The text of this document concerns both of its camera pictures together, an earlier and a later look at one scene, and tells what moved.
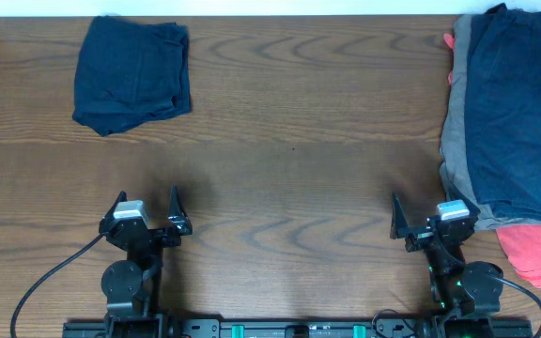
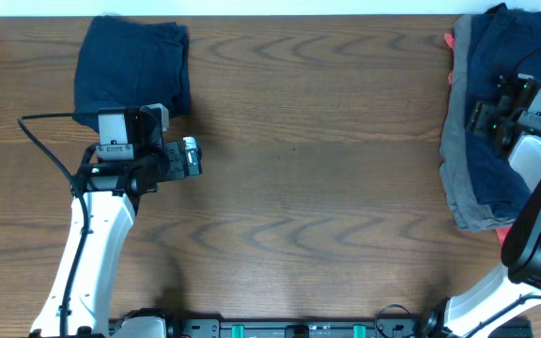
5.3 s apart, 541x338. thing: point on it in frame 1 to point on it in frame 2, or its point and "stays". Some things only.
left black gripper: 179,227 to 177,169
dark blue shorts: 517,114 stays
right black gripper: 420,238 to 480,123
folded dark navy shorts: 129,71 stays
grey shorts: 453,159 stays
